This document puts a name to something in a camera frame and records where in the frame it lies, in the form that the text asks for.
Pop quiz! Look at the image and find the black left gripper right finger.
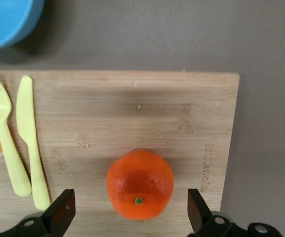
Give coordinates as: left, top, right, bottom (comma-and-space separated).
188, 189, 247, 237

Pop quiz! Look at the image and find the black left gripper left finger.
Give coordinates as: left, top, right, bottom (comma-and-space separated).
1, 189, 76, 237

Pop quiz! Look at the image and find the orange fruit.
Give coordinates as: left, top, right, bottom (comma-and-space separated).
106, 149, 175, 221

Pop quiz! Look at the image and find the yellow plastic knife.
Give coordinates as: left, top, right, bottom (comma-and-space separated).
15, 75, 51, 211

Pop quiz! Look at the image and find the wooden cutting board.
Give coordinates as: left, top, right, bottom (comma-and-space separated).
0, 70, 240, 237

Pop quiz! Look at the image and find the yellow plastic fork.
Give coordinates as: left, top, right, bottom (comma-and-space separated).
0, 69, 32, 197

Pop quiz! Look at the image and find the blue bowl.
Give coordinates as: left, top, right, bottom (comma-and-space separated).
0, 0, 45, 53

